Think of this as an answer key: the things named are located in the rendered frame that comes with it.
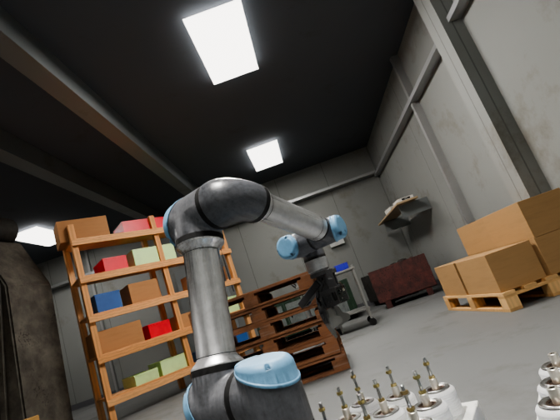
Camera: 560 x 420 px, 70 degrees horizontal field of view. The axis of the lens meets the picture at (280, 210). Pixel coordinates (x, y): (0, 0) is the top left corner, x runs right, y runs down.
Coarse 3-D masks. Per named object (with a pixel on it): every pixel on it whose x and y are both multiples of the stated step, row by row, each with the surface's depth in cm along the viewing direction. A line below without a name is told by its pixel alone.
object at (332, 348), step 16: (304, 272) 332; (272, 288) 365; (304, 288) 330; (256, 304) 333; (272, 304) 334; (256, 320) 332; (272, 320) 330; (304, 320) 389; (320, 320) 326; (272, 336) 327; (304, 336) 388; (320, 336) 328; (256, 352) 389; (288, 352) 322; (304, 352) 381; (320, 352) 349; (336, 352) 317; (304, 368) 379; (320, 368) 347; (336, 368) 316
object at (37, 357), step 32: (0, 224) 541; (0, 256) 516; (0, 288) 482; (32, 288) 517; (0, 320) 473; (32, 320) 501; (0, 352) 466; (32, 352) 486; (0, 384) 459; (32, 384) 472; (64, 384) 514; (0, 416) 455; (32, 416) 458; (64, 416) 498
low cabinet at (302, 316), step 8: (344, 280) 742; (352, 296) 734; (280, 304) 743; (288, 304) 741; (296, 304) 740; (344, 304) 732; (352, 304) 731; (280, 312) 739; (304, 312) 735; (312, 312) 734; (288, 320) 736; (296, 320) 734; (288, 336) 730; (296, 336) 732
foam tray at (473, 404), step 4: (464, 404) 116; (468, 404) 114; (472, 404) 113; (476, 404) 113; (464, 408) 115; (468, 408) 112; (472, 408) 111; (476, 408) 111; (480, 408) 114; (468, 412) 109; (472, 412) 108; (476, 412) 109; (480, 412) 112; (464, 416) 108; (468, 416) 107; (472, 416) 106; (476, 416) 108; (480, 416) 111; (484, 416) 114
